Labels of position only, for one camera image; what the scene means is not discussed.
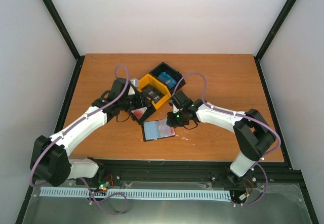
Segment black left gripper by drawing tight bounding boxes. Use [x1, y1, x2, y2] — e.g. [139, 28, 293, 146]
[119, 91, 153, 111]

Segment red white credit cards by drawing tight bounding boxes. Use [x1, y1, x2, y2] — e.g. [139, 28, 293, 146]
[131, 107, 147, 119]

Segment black bin with red cards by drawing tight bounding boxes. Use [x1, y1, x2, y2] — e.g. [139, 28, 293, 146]
[130, 105, 156, 125]

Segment black card holder wallet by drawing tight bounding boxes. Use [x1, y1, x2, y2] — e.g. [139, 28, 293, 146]
[141, 119, 170, 142]

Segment yellow bin with black cards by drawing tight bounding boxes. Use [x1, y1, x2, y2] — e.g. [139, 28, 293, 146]
[139, 74, 171, 110]

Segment black bin with blue cards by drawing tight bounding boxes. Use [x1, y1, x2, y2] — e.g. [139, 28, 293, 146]
[149, 62, 186, 94]

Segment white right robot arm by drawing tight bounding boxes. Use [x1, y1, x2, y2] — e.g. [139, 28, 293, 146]
[167, 99, 280, 177]

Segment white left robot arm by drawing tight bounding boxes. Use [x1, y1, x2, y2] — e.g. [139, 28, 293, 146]
[30, 78, 145, 187]

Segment black vip cards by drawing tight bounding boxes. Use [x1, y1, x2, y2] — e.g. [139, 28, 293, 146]
[143, 88, 163, 104]

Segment blue cards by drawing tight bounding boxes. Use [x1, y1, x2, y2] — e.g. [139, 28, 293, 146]
[157, 72, 177, 89]

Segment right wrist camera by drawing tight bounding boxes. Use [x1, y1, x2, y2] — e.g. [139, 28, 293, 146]
[169, 91, 193, 113]

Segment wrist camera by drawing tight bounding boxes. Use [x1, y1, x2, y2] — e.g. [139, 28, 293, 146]
[128, 78, 139, 96]
[169, 91, 193, 113]

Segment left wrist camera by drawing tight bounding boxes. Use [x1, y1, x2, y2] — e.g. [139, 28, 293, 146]
[128, 78, 139, 96]

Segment light blue cable duct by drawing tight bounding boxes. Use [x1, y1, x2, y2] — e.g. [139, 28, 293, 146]
[39, 187, 231, 202]

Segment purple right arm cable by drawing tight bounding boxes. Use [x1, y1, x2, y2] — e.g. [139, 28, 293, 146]
[171, 72, 282, 207]

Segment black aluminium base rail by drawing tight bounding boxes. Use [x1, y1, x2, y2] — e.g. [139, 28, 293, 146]
[86, 160, 304, 189]

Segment black frame post left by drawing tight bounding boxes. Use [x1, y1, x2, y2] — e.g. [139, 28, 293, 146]
[31, 0, 82, 61]

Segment black frame post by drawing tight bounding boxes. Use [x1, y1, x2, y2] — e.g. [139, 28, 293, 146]
[31, 0, 82, 61]
[255, 0, 308, 61]

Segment black frame post right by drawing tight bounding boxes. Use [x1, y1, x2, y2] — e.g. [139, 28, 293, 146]
[255, 0, 308, 61]

